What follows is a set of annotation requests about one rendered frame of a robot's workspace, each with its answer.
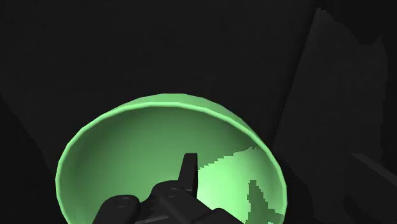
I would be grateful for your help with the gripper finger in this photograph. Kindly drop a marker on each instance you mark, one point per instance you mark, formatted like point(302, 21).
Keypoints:
point(173, 195)

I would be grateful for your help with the green bowl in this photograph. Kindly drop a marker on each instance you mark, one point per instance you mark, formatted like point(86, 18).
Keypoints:
point(130, 155)

